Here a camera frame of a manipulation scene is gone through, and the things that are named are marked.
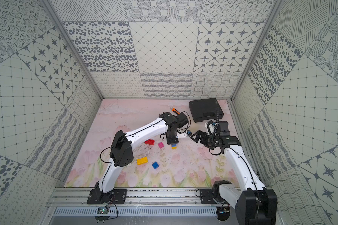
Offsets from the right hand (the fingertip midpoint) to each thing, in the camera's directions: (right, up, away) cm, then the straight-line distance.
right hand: (197, 141), depth 80 cm
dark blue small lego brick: (-14, -5, +10) cm, 17 cm away
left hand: (-12, -2, +3) cm, 12 cm away
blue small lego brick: (-25, -16, +4) cm, 30 cm away
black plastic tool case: (+11, +19, +33) cm, 40 cm away
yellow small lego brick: (-14, -7, +12) cm, 20 cm away
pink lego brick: (-23, -5, +12) cm, 26 cm away
